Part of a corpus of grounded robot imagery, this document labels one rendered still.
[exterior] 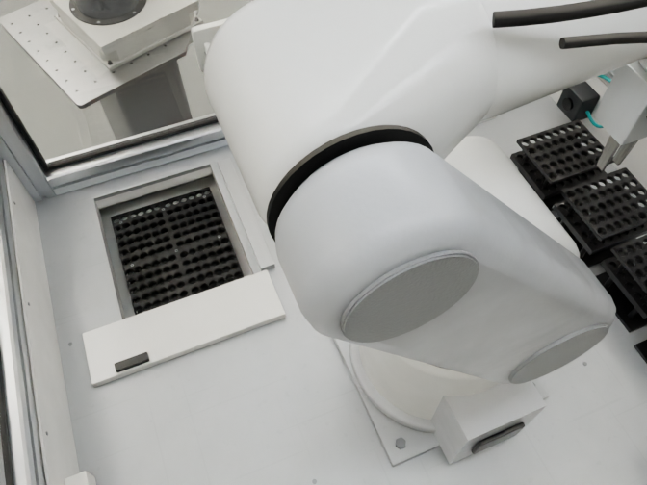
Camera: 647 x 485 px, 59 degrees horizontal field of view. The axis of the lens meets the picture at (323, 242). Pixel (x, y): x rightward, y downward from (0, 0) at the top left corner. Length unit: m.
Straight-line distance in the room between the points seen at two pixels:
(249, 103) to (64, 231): 0.72
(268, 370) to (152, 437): 0.17
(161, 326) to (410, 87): 0.62
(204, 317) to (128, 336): 0.11
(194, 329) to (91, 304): 0.17
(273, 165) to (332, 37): 0.08
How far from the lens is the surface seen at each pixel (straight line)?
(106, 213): 1.15
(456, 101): 0.32
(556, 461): 0.82
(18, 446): 0.70
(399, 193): 0.25
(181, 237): 0.99
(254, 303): 0.84
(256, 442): 0.78
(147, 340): 0.84
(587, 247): 0.92
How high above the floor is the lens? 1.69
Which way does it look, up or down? 56 degrees down
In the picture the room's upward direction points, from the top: straight up
